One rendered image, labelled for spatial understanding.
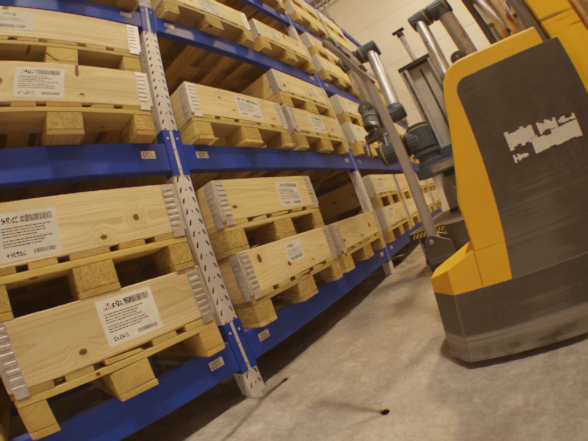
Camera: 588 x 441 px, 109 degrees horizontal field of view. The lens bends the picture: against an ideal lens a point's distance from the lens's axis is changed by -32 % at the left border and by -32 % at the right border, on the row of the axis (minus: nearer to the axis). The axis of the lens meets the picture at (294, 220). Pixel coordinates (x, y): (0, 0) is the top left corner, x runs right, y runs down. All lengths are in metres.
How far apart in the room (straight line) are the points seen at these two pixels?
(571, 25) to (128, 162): 1.60
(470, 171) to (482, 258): 0.24
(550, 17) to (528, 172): 0.49
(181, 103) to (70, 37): 0.66
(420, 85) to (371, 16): 5.33
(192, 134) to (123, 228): 0.63
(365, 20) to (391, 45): 1.00
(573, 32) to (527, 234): 0.62
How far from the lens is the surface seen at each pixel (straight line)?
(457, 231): 1.23
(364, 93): 2.66
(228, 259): 1.37
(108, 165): 1.26
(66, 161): 1.22
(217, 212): 1.36
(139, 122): 1.33
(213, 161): 1.55
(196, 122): 1.53
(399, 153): 1.30
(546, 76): 0.95
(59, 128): 1.20
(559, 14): 1.10
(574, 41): 1.07
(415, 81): 3.02
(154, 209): 1.19
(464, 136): 0.89
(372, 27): 8.02
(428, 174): 2.48
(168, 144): 1.44
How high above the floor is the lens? 0.57
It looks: 4 degrees up
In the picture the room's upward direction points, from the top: 20 degrees counter-clockwise
